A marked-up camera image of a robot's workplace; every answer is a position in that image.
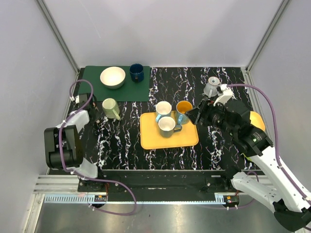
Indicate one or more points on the light green mug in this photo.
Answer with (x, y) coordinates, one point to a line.
(111, 109)

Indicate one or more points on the dark green mat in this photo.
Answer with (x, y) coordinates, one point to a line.
(129, 91)

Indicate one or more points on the orange interior blue mug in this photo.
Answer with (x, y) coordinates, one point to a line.
(181, 108)

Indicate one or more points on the yellow square plate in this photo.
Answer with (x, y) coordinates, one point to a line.
(257, 121)

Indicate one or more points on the light blue footed mug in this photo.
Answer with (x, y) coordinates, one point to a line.
(210, 89)

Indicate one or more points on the lime green plate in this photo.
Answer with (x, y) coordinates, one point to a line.
(244, 155)

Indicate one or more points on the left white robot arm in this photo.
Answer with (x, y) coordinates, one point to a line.
(63, 147)

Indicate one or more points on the dark blue mug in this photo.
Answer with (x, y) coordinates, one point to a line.
(136, 72)

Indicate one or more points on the white mug blue handle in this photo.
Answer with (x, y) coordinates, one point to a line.
(163, 109)

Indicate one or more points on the cream bowl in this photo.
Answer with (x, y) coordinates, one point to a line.
(113, 77)

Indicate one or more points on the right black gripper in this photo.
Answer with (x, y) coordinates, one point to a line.
(204, 109)

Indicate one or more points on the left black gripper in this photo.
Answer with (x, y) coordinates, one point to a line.
(90, 107)

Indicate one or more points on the white interior grey mug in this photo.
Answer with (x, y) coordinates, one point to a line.
(168, 126)

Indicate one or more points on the orange plastic tray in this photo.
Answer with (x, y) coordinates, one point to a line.
(150, 138)

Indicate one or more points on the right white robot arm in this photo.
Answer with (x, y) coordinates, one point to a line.
(289, 207)

